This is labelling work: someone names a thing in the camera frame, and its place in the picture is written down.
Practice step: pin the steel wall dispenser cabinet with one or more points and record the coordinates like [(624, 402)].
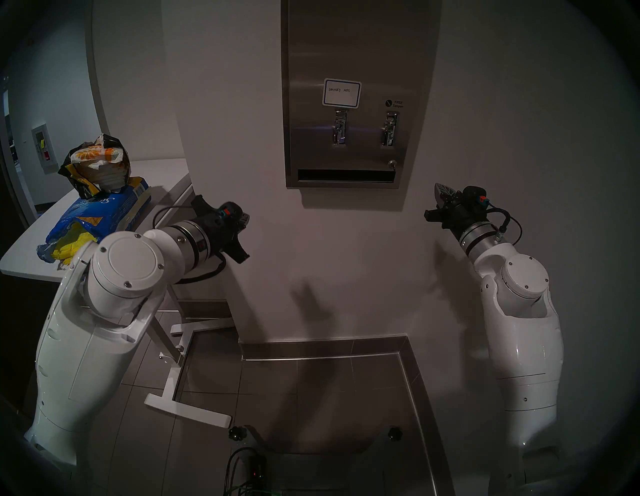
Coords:
[(284, 100)]

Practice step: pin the chrome dispensing lever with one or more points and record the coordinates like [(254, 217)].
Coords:
[(340, 127), (390, 129)]

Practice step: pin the free tampon sticker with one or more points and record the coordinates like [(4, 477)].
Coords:
[(395, 104)]

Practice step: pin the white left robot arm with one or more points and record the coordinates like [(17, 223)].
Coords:
[(95, 325)]

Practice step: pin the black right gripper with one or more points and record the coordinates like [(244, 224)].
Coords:
[(466, 212)]

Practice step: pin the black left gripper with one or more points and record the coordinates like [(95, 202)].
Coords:
[(225, 230)]

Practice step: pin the white table base frame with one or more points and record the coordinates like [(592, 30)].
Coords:
[(200, 415)]

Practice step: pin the white handwritten label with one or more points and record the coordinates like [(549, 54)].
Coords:
[(341, 93)]

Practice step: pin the orange flower pad package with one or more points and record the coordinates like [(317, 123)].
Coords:
[(97, 165)]

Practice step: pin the black power box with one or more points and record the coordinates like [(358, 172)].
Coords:
[(257, 469)]

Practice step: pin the blue pad package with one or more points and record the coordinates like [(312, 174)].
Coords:
[(115, 210)]

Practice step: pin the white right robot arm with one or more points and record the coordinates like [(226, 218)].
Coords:
[(525, 350)]

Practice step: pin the white table top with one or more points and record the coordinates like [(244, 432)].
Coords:
[(160, 175)]

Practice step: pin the dark robot base platform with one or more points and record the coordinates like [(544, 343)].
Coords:
[(320, 470)]

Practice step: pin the yellow plastic pad pack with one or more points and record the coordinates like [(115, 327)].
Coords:
[(70, 245)]

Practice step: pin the wall fire extinguisher cabinet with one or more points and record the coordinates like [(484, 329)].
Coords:
[(44, 147)]

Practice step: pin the black base knob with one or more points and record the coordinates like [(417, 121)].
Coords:
[(395, 433), (237, 433)]

